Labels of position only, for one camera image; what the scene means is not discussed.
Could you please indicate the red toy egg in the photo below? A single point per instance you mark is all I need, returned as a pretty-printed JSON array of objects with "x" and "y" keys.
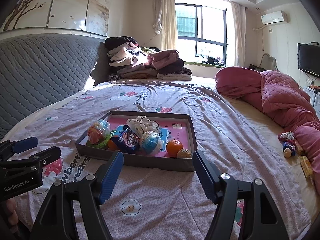
[{"x": 96, "y": 133}]

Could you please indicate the person's left hand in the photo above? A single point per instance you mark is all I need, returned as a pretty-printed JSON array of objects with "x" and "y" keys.
[{"x": 11, "y": 212}]

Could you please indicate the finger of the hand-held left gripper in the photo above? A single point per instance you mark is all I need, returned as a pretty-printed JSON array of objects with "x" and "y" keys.
[
  {"x": 47, "y": 155},
  {"x": 25, "y": 143}
]

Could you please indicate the white plastic bag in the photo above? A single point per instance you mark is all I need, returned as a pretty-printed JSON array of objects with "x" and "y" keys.
[{"x": 142, "y": 125}]

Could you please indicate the pink pillow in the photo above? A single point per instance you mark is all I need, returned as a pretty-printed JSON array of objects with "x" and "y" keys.
[{"x": 237, "y": 82}]

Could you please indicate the white air conditioner pipe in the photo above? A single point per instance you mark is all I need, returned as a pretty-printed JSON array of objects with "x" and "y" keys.
[{"x": 263, "y": 37}]

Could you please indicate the yellow packet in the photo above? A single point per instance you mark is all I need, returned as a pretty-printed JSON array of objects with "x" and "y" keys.
[{"x": 306, "y": 166}]

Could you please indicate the blue cookie packet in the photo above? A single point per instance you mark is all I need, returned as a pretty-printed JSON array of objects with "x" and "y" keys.
[{"x": 126, "y": 141}]

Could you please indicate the grey quilted headboard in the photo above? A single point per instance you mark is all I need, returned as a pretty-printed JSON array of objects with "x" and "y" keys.
[{"x": 45, "y": 75}]

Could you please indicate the pink quilt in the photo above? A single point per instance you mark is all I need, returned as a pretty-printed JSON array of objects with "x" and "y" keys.
[{"x": 287, "y": 100}]

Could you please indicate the window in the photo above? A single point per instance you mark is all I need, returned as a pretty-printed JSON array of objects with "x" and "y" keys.
[{"x": 212, "y": 25}]

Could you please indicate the white metal chair back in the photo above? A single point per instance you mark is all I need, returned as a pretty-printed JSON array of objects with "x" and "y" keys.
[{"x": 275, "y": 61}]

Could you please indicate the white air conditioner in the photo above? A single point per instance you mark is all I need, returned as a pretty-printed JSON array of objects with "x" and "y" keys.
[{"x": 273, "y": 17}]

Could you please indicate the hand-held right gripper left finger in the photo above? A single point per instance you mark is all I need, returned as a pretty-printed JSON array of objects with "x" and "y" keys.
[{"x": 112, "y": 177}]

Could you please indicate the grey cardboard box lid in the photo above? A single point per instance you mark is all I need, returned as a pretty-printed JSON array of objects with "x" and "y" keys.
[{"x": 155, "y": 163}]

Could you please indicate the white drawer cabinet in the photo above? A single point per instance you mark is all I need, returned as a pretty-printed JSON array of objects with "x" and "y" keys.
[{"x": 312, "y": 96}]

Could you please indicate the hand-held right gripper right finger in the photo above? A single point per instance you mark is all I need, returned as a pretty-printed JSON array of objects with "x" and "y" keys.
[{"x": 206, "y": 177}]

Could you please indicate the strawberry printed bed sheet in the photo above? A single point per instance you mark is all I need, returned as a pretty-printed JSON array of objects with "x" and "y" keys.
[{"x": 162, "y": 205}]

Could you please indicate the pile of folded clothes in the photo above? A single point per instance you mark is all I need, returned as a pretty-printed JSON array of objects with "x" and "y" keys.
[{"x": 140, "y": 65}]

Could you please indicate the dark clothes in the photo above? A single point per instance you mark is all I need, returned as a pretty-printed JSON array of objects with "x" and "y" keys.
[{"x": 215, "y": 60}]

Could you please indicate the orange with stem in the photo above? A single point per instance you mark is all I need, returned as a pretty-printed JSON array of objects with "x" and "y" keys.
[{"x": 174, "y": 148}]

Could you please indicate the green sill cushion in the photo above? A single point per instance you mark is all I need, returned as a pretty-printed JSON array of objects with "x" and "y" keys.
[{"x": 195, "y": 64}]

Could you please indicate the dark bag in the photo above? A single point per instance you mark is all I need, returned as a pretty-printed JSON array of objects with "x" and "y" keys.
[{"x": 257, "y": 68}]

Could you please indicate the mandarin orange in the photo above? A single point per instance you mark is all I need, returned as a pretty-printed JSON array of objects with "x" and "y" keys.
[{"x": 112, "y": 145}]

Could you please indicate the walnut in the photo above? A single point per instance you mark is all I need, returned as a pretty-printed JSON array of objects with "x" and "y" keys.
[{"x": 183, "y": 153}]

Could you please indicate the black television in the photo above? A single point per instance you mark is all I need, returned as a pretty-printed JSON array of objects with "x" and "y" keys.
[{"x": 310, "y": 60}]

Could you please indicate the small doll toy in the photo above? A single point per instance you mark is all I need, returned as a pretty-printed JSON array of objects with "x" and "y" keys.
[{"x": 288, "y": 145}]

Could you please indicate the cream curtain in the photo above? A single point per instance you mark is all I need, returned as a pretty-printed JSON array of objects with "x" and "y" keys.
[
  {"x": 237, "y": 30},
  {"x": 167, "y": 17}
]

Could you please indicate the blue and white toy egg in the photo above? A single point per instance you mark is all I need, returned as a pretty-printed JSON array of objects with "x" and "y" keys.
[{"x": 151, "y": 142}]

